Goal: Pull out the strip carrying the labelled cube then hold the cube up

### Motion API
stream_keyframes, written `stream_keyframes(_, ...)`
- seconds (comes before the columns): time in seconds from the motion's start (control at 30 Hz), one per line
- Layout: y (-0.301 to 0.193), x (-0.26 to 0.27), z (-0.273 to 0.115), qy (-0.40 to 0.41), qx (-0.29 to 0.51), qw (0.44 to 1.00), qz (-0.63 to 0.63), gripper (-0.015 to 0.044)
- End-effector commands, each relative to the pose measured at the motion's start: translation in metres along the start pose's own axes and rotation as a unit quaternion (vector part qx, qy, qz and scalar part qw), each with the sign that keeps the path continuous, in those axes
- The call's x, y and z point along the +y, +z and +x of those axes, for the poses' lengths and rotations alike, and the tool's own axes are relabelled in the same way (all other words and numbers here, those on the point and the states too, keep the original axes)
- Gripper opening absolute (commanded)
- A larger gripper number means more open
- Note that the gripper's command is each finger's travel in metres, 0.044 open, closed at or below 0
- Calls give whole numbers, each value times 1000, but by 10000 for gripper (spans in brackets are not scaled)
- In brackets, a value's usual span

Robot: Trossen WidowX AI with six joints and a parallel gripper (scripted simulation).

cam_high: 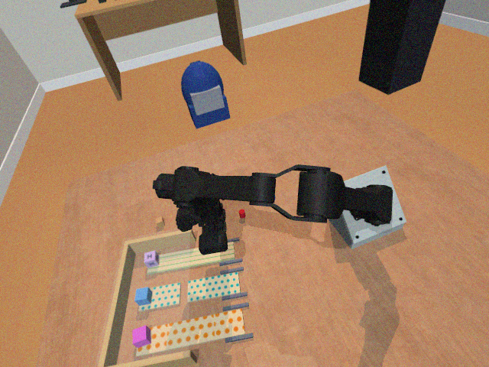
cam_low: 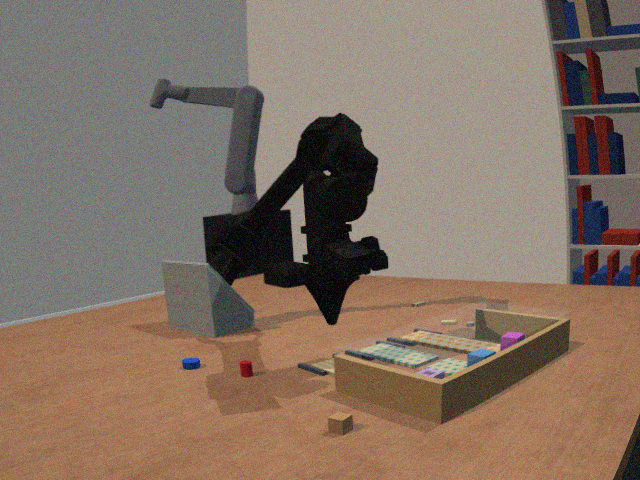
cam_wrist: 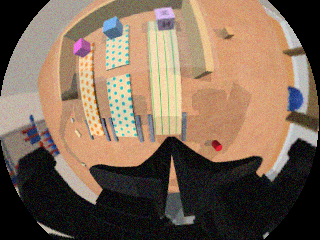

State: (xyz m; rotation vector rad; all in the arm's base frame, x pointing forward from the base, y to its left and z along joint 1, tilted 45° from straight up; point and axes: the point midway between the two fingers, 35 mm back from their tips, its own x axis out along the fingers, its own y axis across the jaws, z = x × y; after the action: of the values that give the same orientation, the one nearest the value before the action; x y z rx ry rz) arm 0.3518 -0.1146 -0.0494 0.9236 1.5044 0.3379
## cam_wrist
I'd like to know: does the tan open-top wooden box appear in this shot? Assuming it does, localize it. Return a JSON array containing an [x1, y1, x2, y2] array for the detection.
[[52, 0, 220, 103]]

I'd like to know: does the pale yellow striped strip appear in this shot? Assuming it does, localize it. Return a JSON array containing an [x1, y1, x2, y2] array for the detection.
[[151, 71, 183, 135]]

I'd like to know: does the small tan cube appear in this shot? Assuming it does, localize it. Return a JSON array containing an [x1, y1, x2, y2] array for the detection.
[[220, 27, 235, 39]]

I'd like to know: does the red cylinder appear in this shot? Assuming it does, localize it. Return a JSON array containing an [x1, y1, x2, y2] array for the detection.
[[212, 140, 223, 151]]

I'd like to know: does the cream strip with orange polka dots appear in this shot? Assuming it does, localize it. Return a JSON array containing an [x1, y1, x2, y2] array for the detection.
[[81, 87, 105, 136]]

